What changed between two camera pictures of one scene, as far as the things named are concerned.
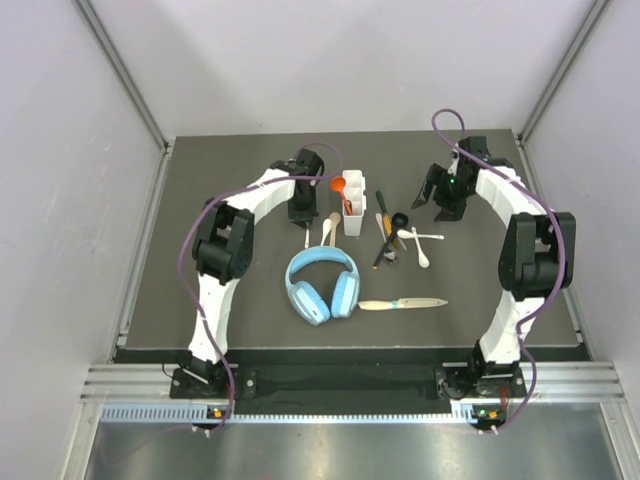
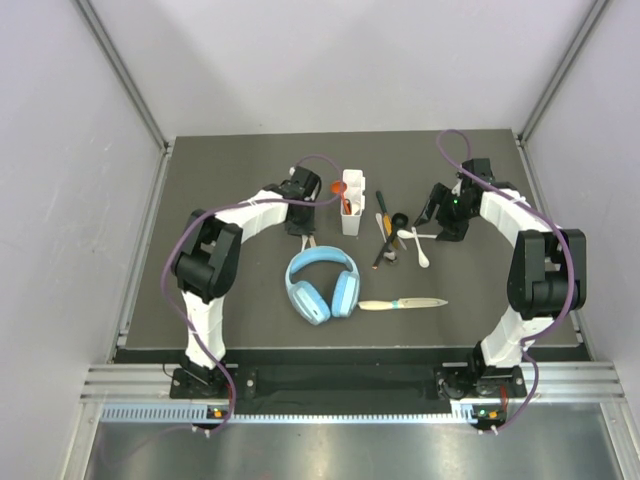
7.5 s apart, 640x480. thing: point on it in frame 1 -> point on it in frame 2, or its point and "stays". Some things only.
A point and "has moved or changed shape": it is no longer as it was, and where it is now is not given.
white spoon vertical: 422,259 stays
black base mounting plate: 459,382 stays
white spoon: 326,228 has moved or changed shape
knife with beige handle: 400,303 stays
